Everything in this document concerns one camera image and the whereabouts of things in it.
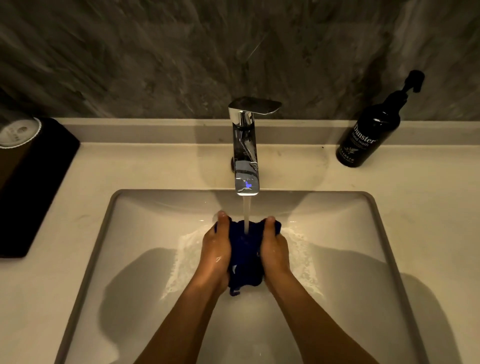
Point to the person's left hand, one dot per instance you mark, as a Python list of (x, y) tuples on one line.
[(213, 258)]

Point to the person's right hand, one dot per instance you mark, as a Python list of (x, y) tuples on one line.
[(275, 255)]

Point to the person's left thumb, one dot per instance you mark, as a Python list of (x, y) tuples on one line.
[(223, 227)]

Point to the person's right thumb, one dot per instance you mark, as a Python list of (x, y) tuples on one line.
[(270, 228)]

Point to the dark blue cloth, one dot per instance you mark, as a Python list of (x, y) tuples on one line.
[(245, 255)]

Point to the person's left forearm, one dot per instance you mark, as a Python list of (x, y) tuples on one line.
[(183, 322)]

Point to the person's right forearm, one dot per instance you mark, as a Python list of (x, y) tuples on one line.
[(311, 322)]

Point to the white rectangular sink basin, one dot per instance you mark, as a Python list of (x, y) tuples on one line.
[(240, 300)]

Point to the chrome faucet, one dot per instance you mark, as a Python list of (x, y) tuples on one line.
[(245, 150)]

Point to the black pump soap bottle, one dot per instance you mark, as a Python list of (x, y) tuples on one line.
[(371, 131)]

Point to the black tray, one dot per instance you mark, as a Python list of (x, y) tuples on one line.
[(30, 187)]

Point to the glass with paper lid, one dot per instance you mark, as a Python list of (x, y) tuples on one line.
[(17, 131)]

